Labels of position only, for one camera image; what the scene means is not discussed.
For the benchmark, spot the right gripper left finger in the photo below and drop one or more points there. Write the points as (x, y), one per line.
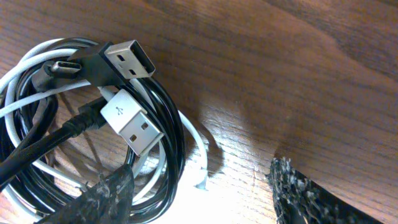
(109, 201)

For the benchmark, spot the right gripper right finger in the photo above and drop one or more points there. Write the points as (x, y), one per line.
(298, 199)

